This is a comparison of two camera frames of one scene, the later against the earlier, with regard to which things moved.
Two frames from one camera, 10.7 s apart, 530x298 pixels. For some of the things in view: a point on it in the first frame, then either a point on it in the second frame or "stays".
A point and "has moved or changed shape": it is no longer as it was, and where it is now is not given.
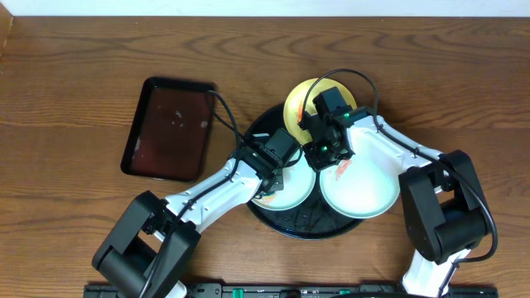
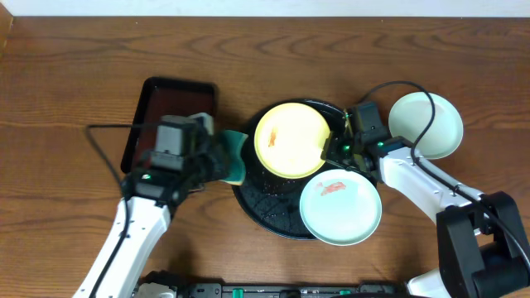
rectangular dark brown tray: x=170 y=133 stays
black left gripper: x=274 y=182 -> x=216 y=155
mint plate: x=299 y=183 -> x=411 y=112
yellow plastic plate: x=298 y=95 has moved or changed shape
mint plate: x=362 y=185 has moved or changed shape
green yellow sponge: x=267 y=197 -> x=233 y=142
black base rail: x=304 y=290 stays
